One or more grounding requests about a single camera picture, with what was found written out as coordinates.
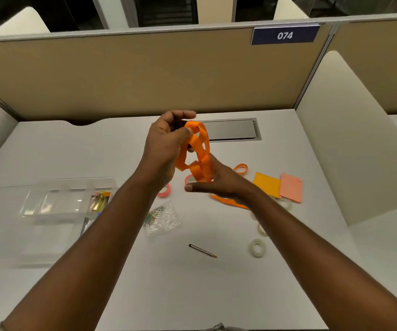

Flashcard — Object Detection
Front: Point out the person's right hand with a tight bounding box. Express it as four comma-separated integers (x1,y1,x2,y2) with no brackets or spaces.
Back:
184,153,254,204

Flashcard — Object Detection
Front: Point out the person's left hand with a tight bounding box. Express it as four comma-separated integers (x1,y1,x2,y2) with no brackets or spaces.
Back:
139,110,197,190

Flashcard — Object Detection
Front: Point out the orange sticky note pad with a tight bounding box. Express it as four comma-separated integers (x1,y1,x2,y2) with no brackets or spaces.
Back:
252,172,282,200

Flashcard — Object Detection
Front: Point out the orange lanyard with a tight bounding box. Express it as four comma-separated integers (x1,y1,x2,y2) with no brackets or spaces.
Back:
174,121,249,210

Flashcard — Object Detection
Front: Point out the pink sticky note pad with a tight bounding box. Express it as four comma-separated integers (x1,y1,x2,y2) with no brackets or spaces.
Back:
279,173,304,204

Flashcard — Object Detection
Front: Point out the bag of coloured paper clips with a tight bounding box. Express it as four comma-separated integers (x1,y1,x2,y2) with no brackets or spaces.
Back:
142,202,182,238

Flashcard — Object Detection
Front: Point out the dark pencil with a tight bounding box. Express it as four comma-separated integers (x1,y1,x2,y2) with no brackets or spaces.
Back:
188,243,218,259

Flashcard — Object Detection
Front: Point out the yellow tube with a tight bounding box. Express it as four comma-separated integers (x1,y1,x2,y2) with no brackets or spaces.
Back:
93,192,106,213

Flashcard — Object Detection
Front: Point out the clear plastic organizer box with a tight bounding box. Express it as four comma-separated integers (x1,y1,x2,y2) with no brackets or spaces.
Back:
17,177,118,266

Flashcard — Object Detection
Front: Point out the person's left forearm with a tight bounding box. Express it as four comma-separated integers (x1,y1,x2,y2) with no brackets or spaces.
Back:
0,172,161,331

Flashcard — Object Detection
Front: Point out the person's right forearm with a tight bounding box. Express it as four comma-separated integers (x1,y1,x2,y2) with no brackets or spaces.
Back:
250,193,397,331

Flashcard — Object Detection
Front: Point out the tan partition panel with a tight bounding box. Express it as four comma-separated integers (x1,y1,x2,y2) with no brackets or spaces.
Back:
0,23,334,121
328,18,397,115

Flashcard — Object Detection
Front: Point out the green plaid shirt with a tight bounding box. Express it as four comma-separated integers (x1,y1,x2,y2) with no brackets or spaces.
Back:
0,320,237,331

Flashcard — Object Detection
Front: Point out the dark blue number plate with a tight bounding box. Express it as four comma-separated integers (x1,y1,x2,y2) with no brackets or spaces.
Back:
251,23,321,46

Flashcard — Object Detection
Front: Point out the grey cable tray cover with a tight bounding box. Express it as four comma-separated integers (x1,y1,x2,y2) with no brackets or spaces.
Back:
176,117,262,143

